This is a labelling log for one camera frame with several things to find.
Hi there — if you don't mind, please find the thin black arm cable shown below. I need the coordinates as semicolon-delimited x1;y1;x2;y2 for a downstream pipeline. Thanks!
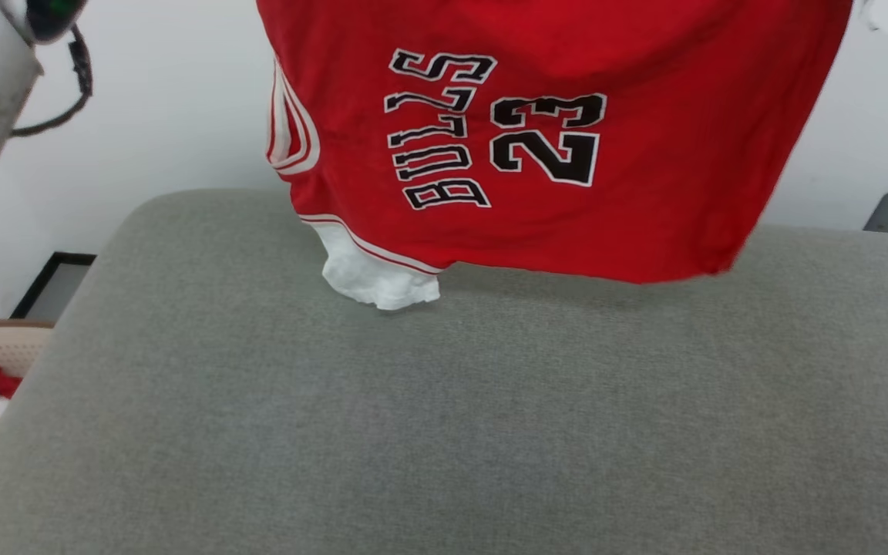
10;26;95;139

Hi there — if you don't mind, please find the grey fabric sofa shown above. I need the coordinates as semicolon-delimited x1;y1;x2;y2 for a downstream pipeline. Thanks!
0;187;888;555

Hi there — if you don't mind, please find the red Bulls 23 jersey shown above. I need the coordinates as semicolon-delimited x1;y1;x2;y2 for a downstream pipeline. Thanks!
256;0;853;311

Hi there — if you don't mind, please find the black baseboard strip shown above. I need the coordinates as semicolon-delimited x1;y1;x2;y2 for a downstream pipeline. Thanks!
10;251;98;321

